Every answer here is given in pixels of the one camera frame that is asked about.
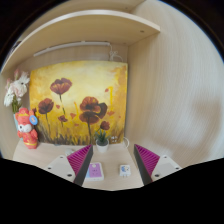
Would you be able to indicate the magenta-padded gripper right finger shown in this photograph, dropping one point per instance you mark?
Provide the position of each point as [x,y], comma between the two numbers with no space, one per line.
[165,166]

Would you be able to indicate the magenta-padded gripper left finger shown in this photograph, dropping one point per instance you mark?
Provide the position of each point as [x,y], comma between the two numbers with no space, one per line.
[63,166]

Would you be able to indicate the small potted green plant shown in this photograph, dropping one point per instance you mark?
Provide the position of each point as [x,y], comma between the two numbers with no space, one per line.
[102,143]

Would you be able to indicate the red plush mouse toy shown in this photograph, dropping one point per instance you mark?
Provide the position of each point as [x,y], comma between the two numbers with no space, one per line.
[28,133]

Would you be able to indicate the yellow poppy flower painting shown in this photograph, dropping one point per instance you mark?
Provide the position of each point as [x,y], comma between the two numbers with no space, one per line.
[90,83]

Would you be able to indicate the pink and white flower bouquet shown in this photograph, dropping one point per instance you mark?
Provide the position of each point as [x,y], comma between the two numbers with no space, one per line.
[16,88]

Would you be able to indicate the light wood shelf unit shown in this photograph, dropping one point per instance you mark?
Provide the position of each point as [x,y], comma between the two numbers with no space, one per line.
[90,26]

